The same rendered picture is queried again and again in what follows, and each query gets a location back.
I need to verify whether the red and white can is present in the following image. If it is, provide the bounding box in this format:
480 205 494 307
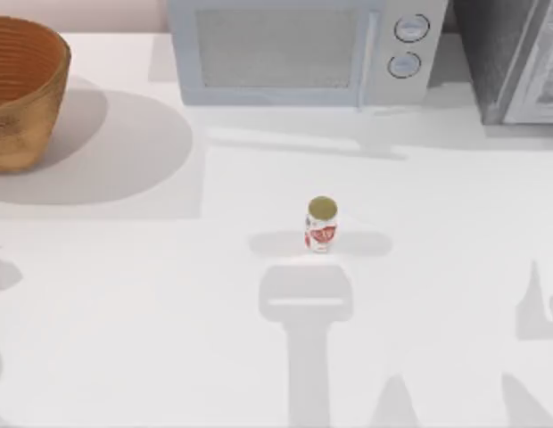
303 195 340 255

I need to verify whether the microwave oven door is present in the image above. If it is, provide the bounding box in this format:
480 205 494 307
163 0 381 108

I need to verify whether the round microwave knob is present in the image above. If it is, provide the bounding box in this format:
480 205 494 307
393 12 432 42
386 51 423 80

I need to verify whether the pale microwave oven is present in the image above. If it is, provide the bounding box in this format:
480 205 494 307
163 0 450 111

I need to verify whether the brown woven basket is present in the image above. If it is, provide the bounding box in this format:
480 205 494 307
0 15 73 174

